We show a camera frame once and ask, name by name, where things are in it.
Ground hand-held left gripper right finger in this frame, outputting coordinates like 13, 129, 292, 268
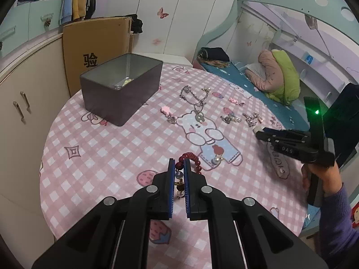
184, 162, 328, 269

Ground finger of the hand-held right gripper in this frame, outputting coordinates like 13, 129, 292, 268
256, 130, 319, 163
264, 127, 310, 142

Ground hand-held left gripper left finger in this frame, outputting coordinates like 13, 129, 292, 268
31, 158, 176, 269

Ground red bead bracelet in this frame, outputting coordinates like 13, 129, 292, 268
174, 152, 204, 199

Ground silver charm cluster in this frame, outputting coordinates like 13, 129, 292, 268
220, 112, 242, 124
243, 112, 264, 126

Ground silver chain necklace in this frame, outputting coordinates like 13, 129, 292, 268
178, 85, 211, 123

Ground grey tin box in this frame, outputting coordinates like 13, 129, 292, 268
80, 53, 164, 126

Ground person's right forearm purple sleeve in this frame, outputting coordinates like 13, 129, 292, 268
317, 183, 359, 261

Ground person's right hand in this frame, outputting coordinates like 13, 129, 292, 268
301, 161, 344, 199

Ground green quilt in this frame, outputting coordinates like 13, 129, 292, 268
265, 49, 300, 105

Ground pink checked tablecloth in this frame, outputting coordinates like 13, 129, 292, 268
39, 63, 309, 269

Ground pink quilt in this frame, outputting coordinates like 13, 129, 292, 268
245, 50, 284, 93

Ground white pillow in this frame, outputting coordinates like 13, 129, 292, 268
245, 63, 265, 79

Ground teal printed bed sheet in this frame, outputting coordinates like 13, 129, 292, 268
196, 60, 312, 135

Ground brown scarf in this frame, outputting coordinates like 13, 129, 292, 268
198, 59, 233, 69

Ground dark folded clothes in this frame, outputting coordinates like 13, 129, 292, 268
200, 47, 230, 62

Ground white slab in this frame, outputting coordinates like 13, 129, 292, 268
132, 52, 193, 68

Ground white wardrobe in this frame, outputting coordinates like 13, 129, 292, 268
92, 0, 242, 65

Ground black cloth bundle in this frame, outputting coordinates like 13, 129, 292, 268
132, 14, 143, 34

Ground tall cardboard box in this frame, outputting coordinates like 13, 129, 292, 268
62, 17, 132, 97

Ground beige cabinet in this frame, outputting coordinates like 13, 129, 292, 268
0, 32, 70, 219

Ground blue hanging garment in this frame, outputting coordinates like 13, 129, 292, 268
60, 0, 75, 24

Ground mint drawer unit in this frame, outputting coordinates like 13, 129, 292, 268
0, 0, 62, 56

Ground teal bunk bed frame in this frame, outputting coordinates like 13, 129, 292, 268
193, 0, 359, 230

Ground metal cabinet handle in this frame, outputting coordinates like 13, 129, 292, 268
13, 101, 27, 124
20, 91, 31, 114

